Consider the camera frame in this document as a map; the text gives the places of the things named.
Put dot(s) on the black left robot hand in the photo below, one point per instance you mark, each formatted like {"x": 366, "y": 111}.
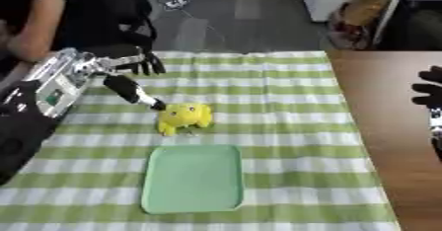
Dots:
{"x": 128, "y": 88}

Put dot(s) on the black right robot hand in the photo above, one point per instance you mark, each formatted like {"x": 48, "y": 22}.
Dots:
{"x": 430, "y": 88}

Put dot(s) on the small white floor device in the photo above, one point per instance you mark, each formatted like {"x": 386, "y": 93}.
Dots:
{"x": 177, "y": 3}

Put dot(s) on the person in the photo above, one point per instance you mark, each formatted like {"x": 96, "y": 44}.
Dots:
{"x": 86, "y": 8}

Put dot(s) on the person's forearm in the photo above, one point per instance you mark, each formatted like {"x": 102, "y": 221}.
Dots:
{"x": 35, "y": 31}

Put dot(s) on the light green tray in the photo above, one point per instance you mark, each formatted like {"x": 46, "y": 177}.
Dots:
{"x": 193, "y": 179}

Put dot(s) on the yellow soft toy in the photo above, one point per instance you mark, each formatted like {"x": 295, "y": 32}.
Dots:
{"x": 183, "y": 115}

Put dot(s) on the tan and red bag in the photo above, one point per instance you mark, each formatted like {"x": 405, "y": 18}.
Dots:
{"x": 352, "y": 21}

